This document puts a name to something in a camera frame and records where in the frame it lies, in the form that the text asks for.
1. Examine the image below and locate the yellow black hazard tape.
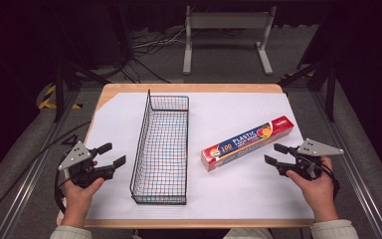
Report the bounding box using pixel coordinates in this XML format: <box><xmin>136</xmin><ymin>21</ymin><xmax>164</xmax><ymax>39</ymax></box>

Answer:
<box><xmin>38</xmin><ymin>84</ymin><xmax>83</xmax><ymax>111</ymax></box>

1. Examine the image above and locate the person's left hand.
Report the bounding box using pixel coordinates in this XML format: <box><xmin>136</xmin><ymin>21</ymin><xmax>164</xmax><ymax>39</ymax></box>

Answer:
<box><xmin>61</xmin><ymin>177</ymin><xmax>105</xmax><ymax>217</ymax></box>

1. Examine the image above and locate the aluminium floor rail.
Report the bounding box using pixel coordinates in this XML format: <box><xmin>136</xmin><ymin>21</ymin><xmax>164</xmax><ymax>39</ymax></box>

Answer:
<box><xmin>311</xmin><ymin>89</ymin><xmax>382</xmax><ymax>239</ymax></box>
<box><xmin>0</xmin><ymin>89</ymin><xmax>83</xmax><ymax>239</ymax></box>

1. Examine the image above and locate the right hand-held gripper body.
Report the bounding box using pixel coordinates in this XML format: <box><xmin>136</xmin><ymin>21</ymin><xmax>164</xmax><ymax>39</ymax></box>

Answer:
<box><xmin>278</xmin><ymin>137</ymin><xmax>344</xmax><ymax>182</ymax></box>

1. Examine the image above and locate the long black floor cable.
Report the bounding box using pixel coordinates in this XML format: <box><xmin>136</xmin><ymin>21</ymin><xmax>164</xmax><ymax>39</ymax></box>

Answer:
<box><xmin>0</xmin><ymin>120</ymin><xmax>93</xmax><ymax>230</ymax></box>

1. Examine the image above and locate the red plastic wrap box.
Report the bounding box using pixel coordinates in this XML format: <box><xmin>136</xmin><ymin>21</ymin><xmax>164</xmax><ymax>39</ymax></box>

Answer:
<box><xmin>200</xmin><ymin>115</ymin><xmax>294</xmax><ymax>172</ymax></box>

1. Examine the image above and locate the black wire basket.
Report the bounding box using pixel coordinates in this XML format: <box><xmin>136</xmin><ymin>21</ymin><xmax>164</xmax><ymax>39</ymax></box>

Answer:
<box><xmin>129</xmin><ymin>89</ymin><xmax>190</xmax><ymax>206</ymax></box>

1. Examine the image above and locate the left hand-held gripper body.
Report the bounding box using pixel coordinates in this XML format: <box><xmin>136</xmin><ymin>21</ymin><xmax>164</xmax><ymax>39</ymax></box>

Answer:
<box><xmin>58</xmin><ymin>140</ymin><xmax>116</xmax><ymax>189</ymax></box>

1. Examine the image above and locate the white table sheet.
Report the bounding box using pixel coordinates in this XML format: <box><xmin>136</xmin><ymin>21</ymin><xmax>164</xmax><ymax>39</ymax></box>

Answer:
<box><xmin>85</xmin><ymin>92</ymin><xmax>314</xmax><ymax>221</ymax></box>

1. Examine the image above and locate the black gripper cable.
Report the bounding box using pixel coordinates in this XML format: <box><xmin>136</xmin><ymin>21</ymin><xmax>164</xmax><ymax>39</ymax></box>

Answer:
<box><xmin>320</xmin><ymin>161</ymin><xmax>342</xmax><ymax>202</ymax></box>
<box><xmin>54</xmin><ymin>168</ymin><xmax>68</xmax><ymax>214</ymax></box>

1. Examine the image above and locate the black metal stand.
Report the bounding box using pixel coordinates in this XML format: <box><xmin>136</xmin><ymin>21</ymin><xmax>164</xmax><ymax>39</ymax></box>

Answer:
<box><xmin>50</xmin><ymin>0</ymin><xmax>111</xmax><ymax>123</ymax></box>
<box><xmin>278</xmin><ymin>59</ymin><xmax>338</xmax><ymax>122</ymax></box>

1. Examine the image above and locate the bundle of floor cables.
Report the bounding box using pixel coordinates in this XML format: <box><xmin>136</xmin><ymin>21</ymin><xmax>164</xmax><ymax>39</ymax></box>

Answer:
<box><xmin>131</xmin><ymin>28</ymin><xmax>187</xmax><ymax>57</ymax></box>

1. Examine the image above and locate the person's right hand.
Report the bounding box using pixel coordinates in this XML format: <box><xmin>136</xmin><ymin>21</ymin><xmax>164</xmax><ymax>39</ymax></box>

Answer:
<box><xmin>286</xmin><ymin>157</ymin><xmax>338</xmax><ymax>222</ymax></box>

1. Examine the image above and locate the grey metal stand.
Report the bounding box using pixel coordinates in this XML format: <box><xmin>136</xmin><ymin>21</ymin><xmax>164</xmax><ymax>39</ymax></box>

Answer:
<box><xmin>182</xmin><ymin>5</ymin><xmax>278</xmax><ymax>77</ymax></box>

